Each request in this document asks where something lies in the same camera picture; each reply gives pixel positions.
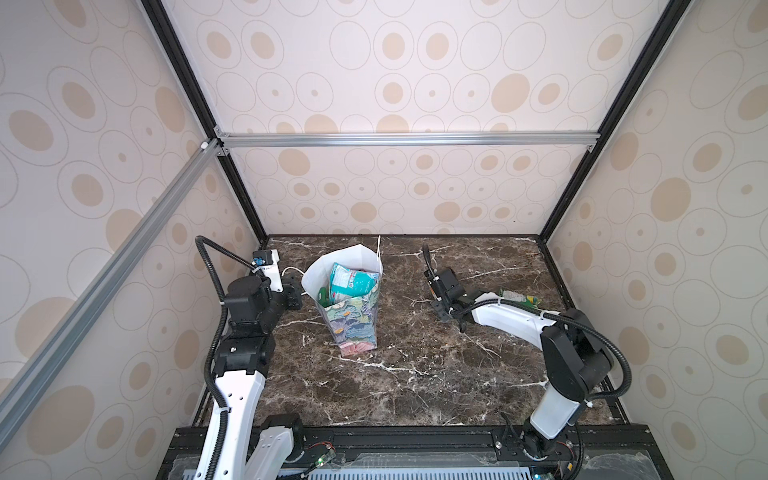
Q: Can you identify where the teal snack packet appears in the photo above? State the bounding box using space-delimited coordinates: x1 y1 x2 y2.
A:
329 263 380 304

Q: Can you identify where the green snack packet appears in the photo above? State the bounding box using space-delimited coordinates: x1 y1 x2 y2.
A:
500 290 540 308

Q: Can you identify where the yellow green Fox's candy packet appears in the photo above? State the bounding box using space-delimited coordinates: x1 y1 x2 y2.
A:
317 287 332 308

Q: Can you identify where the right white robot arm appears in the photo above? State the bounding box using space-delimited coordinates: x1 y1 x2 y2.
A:
424 266 631 458

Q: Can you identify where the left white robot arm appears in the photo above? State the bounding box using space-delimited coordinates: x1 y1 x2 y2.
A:
195 273 302 479

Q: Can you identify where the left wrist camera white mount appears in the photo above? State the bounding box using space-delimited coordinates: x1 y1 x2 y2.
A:
251 249 283 292

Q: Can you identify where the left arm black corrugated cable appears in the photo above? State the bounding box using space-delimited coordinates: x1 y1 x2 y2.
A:
194 235 257 480

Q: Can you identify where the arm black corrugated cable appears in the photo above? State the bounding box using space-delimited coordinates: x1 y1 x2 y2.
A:
194 235 257 480
421 244 634 403

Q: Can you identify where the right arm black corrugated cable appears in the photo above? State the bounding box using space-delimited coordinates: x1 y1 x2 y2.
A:
421 244 634 403

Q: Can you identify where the aluminium horizontal back rail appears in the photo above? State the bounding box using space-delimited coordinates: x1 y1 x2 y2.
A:
203 130 600 149

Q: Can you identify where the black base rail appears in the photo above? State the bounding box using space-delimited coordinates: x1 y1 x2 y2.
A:
157 422 673 480

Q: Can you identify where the black vertical frame post left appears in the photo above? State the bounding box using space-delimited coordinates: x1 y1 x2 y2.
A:
140 0 269 246

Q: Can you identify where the black vertical frame post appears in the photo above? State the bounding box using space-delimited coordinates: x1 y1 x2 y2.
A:
537 0 692 246
140 0 269 246

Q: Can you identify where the aluminium left side rail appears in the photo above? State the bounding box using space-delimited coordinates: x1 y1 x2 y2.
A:
1 138 223 449

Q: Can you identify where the black vertical frame post right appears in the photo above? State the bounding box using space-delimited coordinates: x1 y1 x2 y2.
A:
537 0 692 246

